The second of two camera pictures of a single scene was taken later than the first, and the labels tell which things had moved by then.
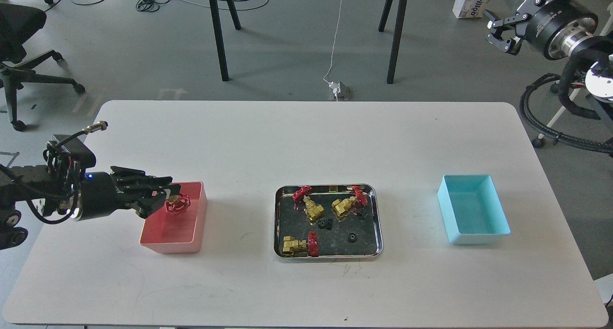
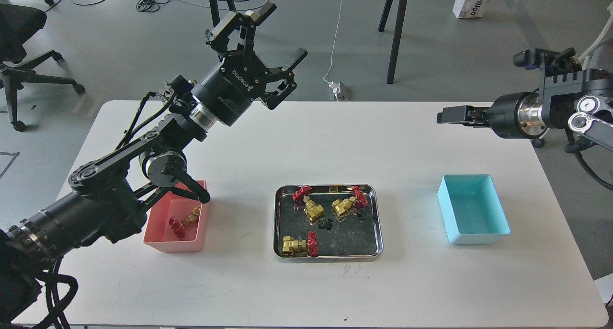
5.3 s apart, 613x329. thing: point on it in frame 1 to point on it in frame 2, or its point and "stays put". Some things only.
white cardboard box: x=471 y=0 stays put
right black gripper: x=554 y=28 to x=515 y=115
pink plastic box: x=164 y=232 stays put
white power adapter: x=336 y=87 stays put
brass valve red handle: x=177 y=204 to x=177 y=225
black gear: x=325 y=224 stays put
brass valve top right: x=341 y=207 stays put
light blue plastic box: x=472 y=210 stays put
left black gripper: x=101 y=194 to x=237 y=79
